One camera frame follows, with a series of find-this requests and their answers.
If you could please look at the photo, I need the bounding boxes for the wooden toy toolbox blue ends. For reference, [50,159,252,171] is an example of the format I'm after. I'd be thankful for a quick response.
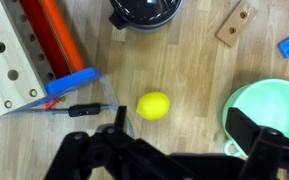
[0,0,103,117]

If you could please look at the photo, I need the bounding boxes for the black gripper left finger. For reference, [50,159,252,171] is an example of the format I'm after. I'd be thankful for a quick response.
[114,105,129,134]

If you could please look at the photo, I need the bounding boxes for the yellow lemon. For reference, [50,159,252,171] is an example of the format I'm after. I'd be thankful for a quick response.
[135,91,171,122]

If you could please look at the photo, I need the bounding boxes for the light green pot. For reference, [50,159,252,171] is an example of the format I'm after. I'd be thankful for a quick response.
[221,78,289,159]

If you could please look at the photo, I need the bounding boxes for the grey pot with black lid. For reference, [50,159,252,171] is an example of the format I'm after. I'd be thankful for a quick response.
[108,0,185,34]

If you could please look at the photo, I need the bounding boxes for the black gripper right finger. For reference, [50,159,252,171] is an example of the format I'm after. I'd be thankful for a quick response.
[225,107,262,157]

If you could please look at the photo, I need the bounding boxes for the wooden block with two holes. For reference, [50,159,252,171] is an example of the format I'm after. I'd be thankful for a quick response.
[215,0,259,48]

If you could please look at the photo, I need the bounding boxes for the grey cable with black switch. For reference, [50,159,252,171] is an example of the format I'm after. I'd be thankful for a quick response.
[0,102,136,140]

